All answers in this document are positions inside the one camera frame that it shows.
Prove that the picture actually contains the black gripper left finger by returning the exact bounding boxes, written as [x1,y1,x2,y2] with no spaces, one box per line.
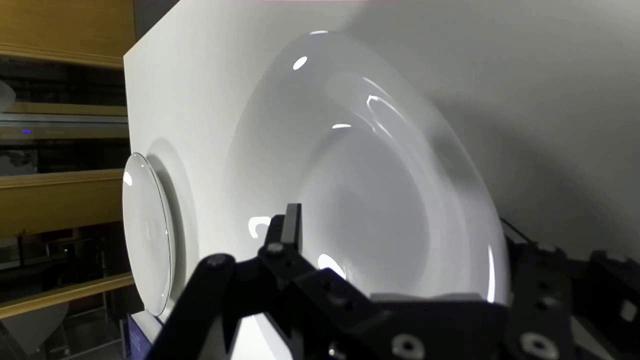
[151,201,374,360]

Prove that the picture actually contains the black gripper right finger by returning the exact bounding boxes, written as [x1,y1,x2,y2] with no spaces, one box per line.
[501,238,640,360]

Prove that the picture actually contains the white deep plate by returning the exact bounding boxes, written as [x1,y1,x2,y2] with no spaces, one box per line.
[221,28,513,305]

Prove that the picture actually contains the white flat plate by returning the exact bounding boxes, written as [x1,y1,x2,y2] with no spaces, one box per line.
[119,150,180,320]

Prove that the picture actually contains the wooden shelf rack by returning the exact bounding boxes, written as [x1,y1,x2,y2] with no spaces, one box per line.
[0,0,137,322]

